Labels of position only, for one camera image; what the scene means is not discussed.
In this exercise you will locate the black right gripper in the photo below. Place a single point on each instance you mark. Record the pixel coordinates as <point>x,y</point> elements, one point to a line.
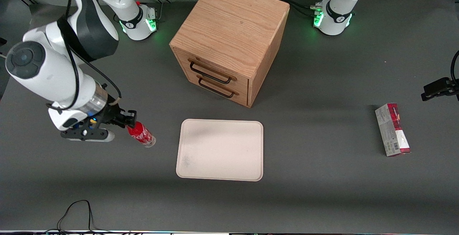
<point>112,114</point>

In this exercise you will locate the red coke bottle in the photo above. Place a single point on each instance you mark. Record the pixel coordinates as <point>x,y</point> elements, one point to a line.
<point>141,134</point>

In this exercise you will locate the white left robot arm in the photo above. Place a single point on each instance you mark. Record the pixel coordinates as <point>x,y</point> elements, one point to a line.
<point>335,16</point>

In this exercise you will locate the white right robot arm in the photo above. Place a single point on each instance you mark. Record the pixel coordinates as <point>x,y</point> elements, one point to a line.
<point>46,70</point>

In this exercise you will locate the cream plastic tray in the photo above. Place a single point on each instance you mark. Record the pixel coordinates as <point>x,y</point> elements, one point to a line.
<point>220,150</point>

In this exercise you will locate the wooden drawer front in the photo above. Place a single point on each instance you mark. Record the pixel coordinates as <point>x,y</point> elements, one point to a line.
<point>211,67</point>
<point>193,80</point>

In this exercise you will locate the wooden drawer cabinet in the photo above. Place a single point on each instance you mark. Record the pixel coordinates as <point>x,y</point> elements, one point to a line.
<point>229,23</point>

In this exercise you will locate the red and grey carton box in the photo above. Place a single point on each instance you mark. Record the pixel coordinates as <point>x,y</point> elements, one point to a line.
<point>392,131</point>

